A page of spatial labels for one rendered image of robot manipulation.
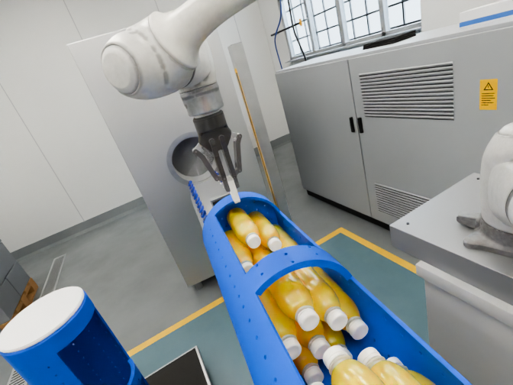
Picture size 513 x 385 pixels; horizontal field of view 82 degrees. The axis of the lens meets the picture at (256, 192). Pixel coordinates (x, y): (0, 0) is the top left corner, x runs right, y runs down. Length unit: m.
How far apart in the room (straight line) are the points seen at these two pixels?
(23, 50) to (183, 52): 4.72
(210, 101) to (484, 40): 1.41
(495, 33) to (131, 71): 1.58
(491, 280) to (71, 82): 4.98
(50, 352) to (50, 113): 4.19
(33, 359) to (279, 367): 0.92
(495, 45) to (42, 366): 2.15
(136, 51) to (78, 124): 4.61
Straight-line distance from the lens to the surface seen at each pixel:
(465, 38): 1.86
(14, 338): 1.33
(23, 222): 5.50
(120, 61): 0.52
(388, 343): 0.70
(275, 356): 0.52
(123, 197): 5.27
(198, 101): 0.69
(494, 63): 1.82
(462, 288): 0.88
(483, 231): 0.88
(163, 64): 0.53
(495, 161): 0.76
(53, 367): 1.30
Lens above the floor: 1.61
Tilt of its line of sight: 23 degrees down
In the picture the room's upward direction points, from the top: 18 degrees counter-clockwise
